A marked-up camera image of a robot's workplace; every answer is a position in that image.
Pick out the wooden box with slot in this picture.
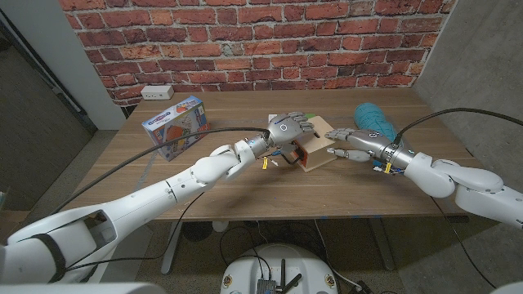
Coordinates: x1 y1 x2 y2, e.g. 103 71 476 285
296 115 338 173

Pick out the teal yarn skein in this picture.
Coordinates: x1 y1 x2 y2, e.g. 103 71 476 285
353 101 404 148

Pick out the dark round floor object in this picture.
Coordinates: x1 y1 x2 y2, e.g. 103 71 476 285
181 221 213 243

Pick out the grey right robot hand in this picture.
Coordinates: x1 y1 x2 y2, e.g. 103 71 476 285
324 127 400 163

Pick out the thin black left wrist cable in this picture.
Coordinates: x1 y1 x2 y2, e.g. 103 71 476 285
65 191 205 273

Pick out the printed brick backdrop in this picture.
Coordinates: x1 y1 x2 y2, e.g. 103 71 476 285
58 0 458 108

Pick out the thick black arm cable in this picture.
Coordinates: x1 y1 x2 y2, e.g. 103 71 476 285
392 107 523 146
51 127 271 216

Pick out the grey torso electronics box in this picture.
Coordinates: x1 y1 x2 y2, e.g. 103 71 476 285
256 278 277 294

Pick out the wooden drawer with red front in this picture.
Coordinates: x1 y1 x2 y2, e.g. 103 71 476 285
280 140 310 171

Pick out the green and white package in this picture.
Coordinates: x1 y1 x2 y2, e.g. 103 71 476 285
268 113 318 123

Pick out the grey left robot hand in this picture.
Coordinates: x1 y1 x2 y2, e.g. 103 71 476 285
266 111 315 148

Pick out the dark grey table leg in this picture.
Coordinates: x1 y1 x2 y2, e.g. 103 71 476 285
367 218 396 272

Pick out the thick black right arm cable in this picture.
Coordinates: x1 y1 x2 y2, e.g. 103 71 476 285
392 107 523 146

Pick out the colourful toy carton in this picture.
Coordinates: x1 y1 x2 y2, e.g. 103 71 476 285
141 95 212 163

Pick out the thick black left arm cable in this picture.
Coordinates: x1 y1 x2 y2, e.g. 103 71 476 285
51 127 271 216

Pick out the white power outlet strip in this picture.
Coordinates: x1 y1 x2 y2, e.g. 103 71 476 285
140 84 176 101

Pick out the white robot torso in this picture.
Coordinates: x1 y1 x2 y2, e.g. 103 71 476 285
219 243 340 294

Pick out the white table leg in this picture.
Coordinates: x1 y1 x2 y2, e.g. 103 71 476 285
160 221 184 275

